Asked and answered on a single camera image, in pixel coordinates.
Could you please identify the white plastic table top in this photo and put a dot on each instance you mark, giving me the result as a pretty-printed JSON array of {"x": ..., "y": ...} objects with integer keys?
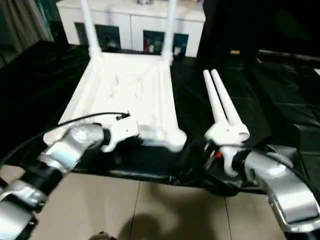
[{"x": 130, "y": 95}]

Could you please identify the white plastic table leg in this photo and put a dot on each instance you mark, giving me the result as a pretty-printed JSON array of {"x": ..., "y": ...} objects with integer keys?
[
  {"x": 215, "y": 100},
  {"x": 170, "y": 30},
  {"x": 90, "y": 27},
  {"x": 227, "y": 102}
]

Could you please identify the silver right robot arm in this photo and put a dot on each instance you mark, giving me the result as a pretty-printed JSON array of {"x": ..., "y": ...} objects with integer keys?
[{"x": 285, "y": 185}]

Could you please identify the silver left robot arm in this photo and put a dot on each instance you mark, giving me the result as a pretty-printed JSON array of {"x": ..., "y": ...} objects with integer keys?
[{"x": 50, "y": 170}]

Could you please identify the black work mat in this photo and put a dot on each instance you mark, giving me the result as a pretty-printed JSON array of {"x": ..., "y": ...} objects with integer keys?
[{"x": 260, "y": 110}]

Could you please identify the small tan tag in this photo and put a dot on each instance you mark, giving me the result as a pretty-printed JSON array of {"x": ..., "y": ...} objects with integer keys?
[{"x": 235, "y": 51}]

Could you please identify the white glass-door cabinet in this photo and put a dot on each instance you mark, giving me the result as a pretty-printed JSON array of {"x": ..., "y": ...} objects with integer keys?
[{"x": 130, "y": 22}]

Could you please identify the clear glass ornament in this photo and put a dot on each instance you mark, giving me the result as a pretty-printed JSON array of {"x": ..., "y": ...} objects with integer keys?
[{"x": 145, "y": 2}]

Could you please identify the teal curtain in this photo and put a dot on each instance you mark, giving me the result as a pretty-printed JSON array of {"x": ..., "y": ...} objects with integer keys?
[{"x": 46, "y": 12}]

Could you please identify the grey curtain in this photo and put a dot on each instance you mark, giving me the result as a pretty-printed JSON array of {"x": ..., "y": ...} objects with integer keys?
[{"x": 20, "y": 22}]

